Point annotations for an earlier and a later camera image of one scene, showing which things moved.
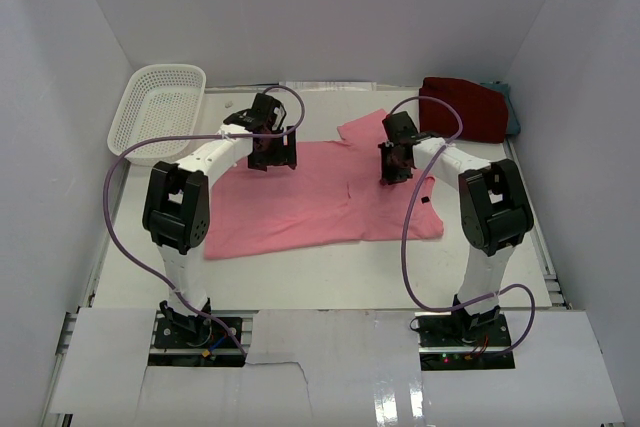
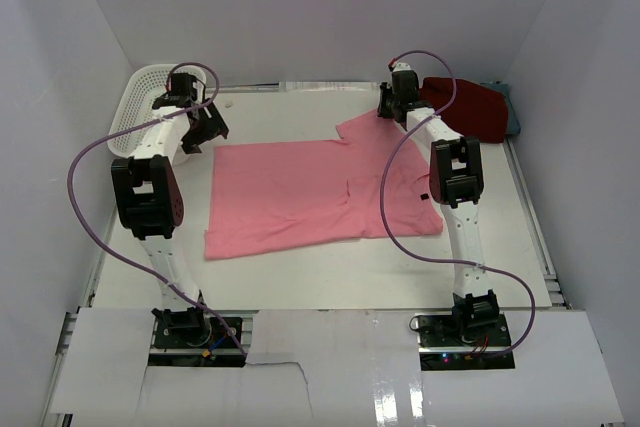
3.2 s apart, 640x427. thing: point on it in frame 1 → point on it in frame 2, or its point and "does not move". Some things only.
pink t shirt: [333, 194] does not move
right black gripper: [388, 176] → [385, 90]
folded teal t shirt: [513, 125] does not move
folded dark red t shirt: [483, 110] does not move
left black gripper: [285, 155] → [213, 127]
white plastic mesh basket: [158, 101] does not move
